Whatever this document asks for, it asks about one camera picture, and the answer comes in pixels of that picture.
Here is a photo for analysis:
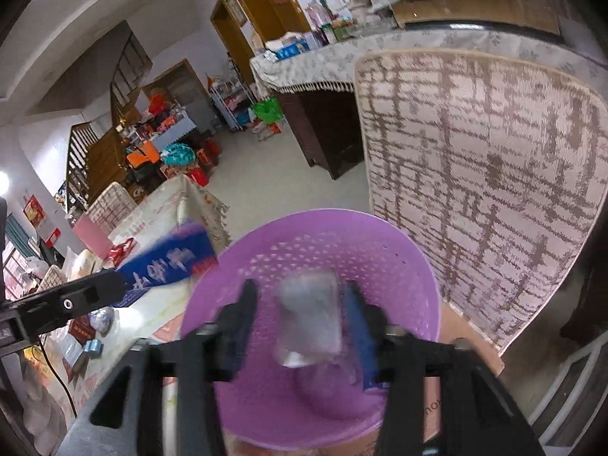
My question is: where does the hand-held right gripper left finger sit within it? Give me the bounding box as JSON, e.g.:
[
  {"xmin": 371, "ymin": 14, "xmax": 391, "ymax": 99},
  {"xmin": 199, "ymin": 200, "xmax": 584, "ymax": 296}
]
[{"xmin": 59, "ymin": 279, "xmax": 261, "ymax": 456}]

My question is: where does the dark blue cardboard box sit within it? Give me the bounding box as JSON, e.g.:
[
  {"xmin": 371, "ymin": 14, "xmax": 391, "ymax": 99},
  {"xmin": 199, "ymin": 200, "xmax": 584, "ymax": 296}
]
[{"xmin": 111, "ymin": 218, "xmax": 219, "ymax": 309}]

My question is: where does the red crumpled wrapper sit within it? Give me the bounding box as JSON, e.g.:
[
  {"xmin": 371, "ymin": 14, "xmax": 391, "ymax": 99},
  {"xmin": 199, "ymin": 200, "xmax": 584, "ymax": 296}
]
[{"xmin": 105, "ymin": 238, "xmax": 138, "ymax": 267}]

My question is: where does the brown cardboard box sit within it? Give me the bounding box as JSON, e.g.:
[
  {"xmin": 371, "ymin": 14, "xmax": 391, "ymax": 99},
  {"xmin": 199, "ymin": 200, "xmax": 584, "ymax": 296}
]
[{"xmin": 418, "ymin": 299, "xmax": 505, "ymax": 442}]

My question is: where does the blue packet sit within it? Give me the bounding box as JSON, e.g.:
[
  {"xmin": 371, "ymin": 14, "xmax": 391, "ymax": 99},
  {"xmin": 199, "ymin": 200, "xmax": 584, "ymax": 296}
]
[{"xmin": 275, "ymin": 40, "xmax": 309, "ymax": 60}]

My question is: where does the red wall calendar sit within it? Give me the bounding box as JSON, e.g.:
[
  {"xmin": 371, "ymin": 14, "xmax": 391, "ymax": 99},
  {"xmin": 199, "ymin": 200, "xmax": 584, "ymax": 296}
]
[{"xmin": 24, "ymin": 195, "xmax": 46, "ymax": 229}]

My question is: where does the clear plastic wrapper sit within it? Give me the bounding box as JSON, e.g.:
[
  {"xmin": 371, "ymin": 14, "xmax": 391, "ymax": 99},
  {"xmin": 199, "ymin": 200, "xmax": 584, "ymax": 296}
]
[{"xmin": 274, "ymin": 271, "xmax": 345, "ymax": 369}]

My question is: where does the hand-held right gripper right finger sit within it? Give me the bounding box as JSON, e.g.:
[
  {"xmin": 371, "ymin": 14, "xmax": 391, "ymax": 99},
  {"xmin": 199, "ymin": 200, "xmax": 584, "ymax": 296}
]
[{"xmin": 344, "ymin": 281, "xmax": 547, "ymax": 456}]

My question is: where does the patterned tablecloth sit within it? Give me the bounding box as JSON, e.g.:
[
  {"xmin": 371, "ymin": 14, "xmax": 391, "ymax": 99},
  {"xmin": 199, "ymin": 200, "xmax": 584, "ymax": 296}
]
[{"xmin": 35, "ymin": 175, "xmax": 231, "ymax": 433}]

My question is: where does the grey lace cloth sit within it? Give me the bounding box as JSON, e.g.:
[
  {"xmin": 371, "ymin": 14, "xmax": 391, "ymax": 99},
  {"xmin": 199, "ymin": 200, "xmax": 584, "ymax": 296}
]
[{"xmin": 249, "ymin": 28, "xmax": 608, "ymax": 96}]

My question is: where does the dark wooden cabinet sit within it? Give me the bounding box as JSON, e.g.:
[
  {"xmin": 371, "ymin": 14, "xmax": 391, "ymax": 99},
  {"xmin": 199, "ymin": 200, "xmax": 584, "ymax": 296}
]
[{"xmin": 275, "ymin": 88, "xmax": 366, "ymax": 181}]

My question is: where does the purple plastic basket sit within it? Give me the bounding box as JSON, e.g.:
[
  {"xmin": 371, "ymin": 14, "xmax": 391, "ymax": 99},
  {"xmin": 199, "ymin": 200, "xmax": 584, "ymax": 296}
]
[{"xmin": 180, "ymin": 208, "xmax": 442, "ymax": 450}]

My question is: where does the wooden staircase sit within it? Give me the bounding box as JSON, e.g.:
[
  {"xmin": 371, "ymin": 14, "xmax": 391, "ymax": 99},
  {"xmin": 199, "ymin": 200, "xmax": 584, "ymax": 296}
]
[{"xmin": 64, "ymin": 21, "xmax": 153, "ymax": 210}]

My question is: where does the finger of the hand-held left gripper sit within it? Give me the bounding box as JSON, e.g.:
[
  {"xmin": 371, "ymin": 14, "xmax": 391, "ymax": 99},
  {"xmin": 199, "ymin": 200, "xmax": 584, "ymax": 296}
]
[{"xmin": 19, "ymin": 268, "xmax": 129, "ymax": 338}]

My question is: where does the teal patterned bag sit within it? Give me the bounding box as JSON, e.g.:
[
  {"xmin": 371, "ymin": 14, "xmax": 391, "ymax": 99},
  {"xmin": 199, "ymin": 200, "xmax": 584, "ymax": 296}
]
[{"xmin": 161, "ymin": 142, "xmax": 198, "ymax": 167}]

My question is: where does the pink cylindrical container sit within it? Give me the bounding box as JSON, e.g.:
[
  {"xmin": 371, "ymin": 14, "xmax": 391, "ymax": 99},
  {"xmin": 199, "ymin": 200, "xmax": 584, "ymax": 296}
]
[{"xmin": 71, "ymin": 213, "xmax": 115, "ymax": 260}]

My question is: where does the metal storage rack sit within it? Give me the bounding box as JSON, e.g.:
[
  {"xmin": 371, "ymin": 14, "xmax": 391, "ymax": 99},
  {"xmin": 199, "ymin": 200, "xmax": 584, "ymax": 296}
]
[{"xmin": 209, "ymin": 76, "xmax": 255, "ymax": 133}]

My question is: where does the black cable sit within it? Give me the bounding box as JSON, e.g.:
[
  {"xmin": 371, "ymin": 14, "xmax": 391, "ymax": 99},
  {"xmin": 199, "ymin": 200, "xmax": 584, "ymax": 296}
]
[{"xmin": 35, "ymin": 337, "xmax": 79, "ymax": 419}]

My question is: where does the green bag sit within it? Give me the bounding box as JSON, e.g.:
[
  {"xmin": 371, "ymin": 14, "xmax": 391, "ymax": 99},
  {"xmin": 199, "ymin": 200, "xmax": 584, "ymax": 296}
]
[{"xmin": 252, "ymin": 97, "xmax": 285, "ymax": 124}]

